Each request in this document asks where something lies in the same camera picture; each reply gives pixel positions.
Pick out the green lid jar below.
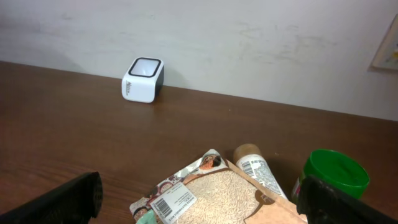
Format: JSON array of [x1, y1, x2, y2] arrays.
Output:
[[292, 149, 370, 203]]

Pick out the beige brown snack pouch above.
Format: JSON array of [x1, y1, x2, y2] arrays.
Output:
[[129, 149, 307, 224]]

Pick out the white barcode scanner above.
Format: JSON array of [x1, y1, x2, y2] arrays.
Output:
[[121, 57, 164, 103]]

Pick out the white bamboo print tube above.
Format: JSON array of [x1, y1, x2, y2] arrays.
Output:
[[233, 143, 287, 199]]

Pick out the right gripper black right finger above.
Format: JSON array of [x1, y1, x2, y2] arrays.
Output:
[[297, 175, 397, 224]]

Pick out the teal snack packet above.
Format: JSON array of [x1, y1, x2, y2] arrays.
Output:
[[134, 209, 157, 224]]

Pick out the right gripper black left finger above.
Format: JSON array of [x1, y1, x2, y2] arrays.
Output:
[[1, 172, 103, 224]]

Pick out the white wall control panel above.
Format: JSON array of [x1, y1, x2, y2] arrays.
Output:
[[371, 15, 397, 70]]

